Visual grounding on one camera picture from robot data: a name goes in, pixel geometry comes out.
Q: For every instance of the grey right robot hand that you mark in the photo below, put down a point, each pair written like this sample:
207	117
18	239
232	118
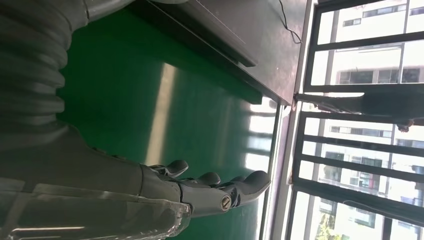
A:
82	165

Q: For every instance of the green conveyor belt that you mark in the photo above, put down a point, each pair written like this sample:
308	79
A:
132	99

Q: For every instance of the transparent plastic wrist guard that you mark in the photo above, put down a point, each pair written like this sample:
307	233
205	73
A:
99	215

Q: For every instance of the green tree outside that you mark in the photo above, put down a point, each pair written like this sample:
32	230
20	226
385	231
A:
329	228

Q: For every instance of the white building outside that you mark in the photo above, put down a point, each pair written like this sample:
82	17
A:
364	63

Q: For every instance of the person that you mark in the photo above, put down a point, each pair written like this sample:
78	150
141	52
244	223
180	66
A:
381	104

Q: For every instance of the aluminium conveyor frame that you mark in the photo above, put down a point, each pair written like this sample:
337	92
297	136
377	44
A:
280	185

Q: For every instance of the black window frame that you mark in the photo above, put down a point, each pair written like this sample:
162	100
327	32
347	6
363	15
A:
357	43

